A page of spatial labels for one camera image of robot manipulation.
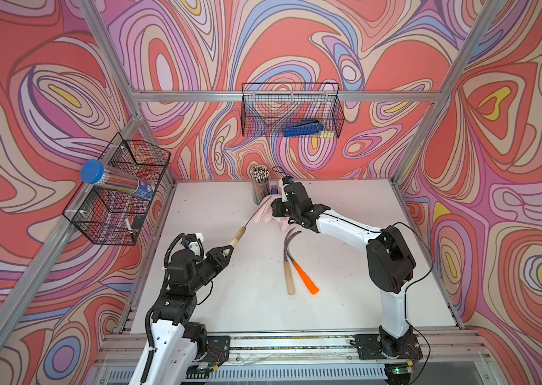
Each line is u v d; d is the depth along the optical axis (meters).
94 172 0.62
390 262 0.55
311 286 0.86
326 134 0.84
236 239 0.78
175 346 0.50
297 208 0.71
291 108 0.96
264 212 0.91
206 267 0.66
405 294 0.56
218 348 0.73
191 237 0.69
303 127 0.90
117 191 0.69
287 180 0.82
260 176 0.98
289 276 0.88
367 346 0.72
